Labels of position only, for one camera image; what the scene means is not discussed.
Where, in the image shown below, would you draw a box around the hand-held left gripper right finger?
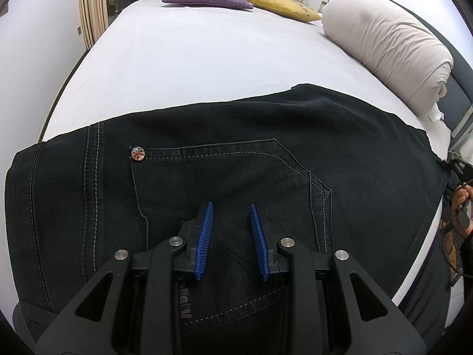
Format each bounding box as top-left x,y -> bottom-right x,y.
250,203 -> 426,355

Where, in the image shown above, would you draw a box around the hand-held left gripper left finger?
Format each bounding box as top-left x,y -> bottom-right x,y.
35,201 -> 216,355

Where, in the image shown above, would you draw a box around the black denim pants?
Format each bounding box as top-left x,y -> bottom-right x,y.
4,83 -> 453,355

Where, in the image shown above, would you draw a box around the bed with white sheet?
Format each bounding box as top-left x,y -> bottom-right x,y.
37,0 -> 466,304

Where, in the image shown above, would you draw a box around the black mesh chair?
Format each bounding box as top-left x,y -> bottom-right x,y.
441,157 -> 473,289

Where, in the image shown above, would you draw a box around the yellow pillow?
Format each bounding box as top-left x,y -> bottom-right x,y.
243,0 -> 322,22

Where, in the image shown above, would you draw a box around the rolled beige duvet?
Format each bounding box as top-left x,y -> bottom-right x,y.
321,0 -> 454,121

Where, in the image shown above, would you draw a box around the dark grey bed headboard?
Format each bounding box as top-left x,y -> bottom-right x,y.
331,0 -> 473,137

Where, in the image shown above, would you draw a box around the beige curtain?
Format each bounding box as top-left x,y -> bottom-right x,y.
77,0 -> 109,50

